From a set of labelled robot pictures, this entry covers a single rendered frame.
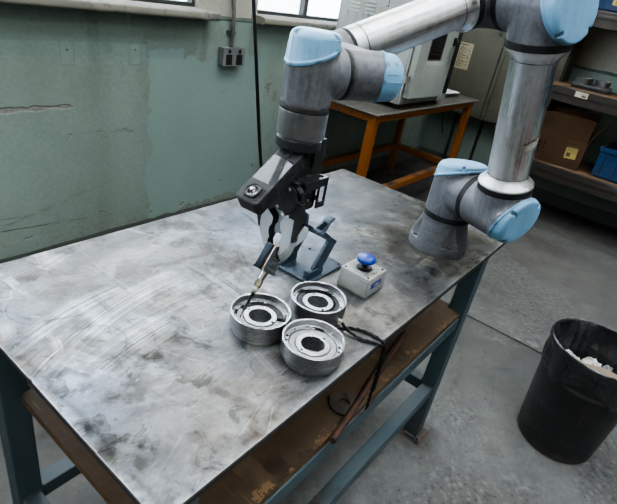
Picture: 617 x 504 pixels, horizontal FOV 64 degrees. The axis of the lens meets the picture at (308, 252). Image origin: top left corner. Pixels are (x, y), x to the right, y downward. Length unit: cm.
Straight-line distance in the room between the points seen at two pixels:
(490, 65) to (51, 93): 343
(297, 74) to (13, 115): 166
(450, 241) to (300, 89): 67
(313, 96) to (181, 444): 50
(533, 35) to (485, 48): 363
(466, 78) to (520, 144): 362
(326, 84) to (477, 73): 396
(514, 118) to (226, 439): 78
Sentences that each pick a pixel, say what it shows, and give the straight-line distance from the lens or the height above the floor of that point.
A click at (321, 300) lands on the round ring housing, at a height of 82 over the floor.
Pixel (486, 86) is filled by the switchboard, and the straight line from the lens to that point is 463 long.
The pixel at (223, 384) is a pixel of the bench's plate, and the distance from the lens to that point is 77.
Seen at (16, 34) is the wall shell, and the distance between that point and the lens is 221.
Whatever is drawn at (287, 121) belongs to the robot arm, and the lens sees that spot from 74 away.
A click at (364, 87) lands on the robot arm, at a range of 77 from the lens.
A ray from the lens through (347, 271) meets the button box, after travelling 101.
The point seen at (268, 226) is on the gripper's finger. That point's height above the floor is 98.
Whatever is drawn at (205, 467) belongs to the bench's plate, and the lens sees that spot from 67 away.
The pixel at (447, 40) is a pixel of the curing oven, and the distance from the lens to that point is 328.
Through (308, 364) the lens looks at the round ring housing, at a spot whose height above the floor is 83.
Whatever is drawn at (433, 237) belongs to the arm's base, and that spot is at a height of 85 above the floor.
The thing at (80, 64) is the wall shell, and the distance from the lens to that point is 233.
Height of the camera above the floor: 134
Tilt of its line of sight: 28 degrees down
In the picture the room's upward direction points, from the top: 11 degrees clockwise
